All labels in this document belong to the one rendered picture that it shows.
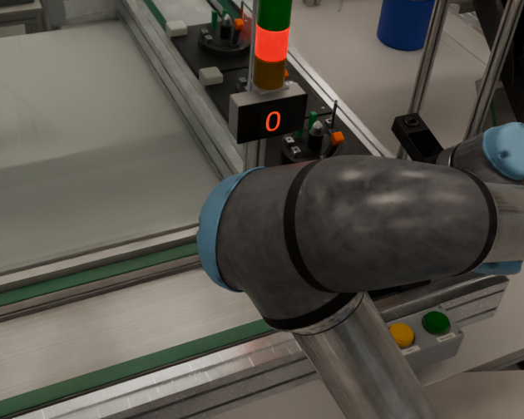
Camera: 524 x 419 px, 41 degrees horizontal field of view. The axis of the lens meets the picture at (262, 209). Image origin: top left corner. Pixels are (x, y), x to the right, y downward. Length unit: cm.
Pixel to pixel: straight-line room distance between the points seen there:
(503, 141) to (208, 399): 57
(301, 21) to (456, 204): 169
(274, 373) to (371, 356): 46
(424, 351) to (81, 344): 55
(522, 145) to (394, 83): 105
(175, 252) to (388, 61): 103
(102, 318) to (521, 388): 72
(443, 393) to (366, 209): 74
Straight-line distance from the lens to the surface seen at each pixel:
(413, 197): 55
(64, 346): 118
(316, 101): 163
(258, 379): 112
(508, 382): 130
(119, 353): 116
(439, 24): 139
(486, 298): 132
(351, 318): 67
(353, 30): 220
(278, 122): 114
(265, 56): 107
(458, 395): 125
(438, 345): 118
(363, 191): 54
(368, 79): 196
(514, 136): 94
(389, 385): 72
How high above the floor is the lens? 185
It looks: 42 degrees down
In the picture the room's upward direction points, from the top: 5 degrees clockwise
